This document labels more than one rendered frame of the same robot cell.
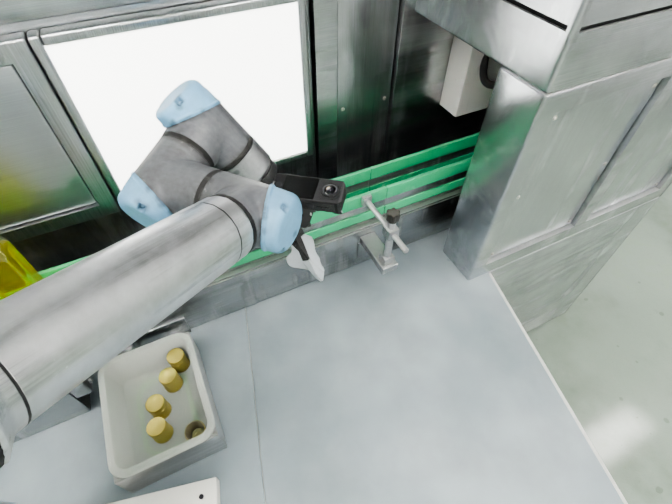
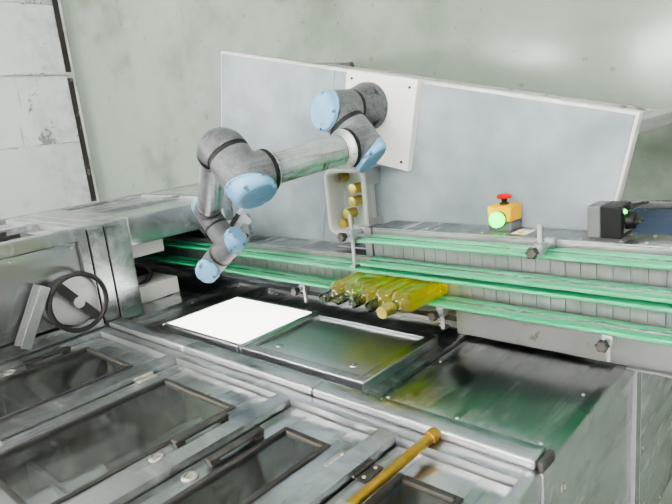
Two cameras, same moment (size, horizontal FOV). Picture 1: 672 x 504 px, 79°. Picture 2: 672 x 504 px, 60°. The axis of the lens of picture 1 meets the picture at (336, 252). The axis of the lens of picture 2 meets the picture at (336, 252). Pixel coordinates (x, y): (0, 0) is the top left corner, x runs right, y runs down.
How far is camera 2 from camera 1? 1.64 m
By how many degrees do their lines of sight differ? 30
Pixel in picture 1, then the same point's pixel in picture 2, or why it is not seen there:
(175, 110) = (204, 263)
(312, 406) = not seen: hidden behind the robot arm
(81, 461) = (400, 194)
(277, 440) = not seen: hidden behind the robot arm
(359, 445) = (293, 139)
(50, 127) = (282, 335)
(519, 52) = (121, 239)
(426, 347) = not seen: hidden behind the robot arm
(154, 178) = (221, 240)
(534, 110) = (134, 218)
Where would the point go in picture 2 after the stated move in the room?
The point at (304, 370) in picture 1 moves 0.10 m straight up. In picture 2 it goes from (305, 187) to (286, 192)
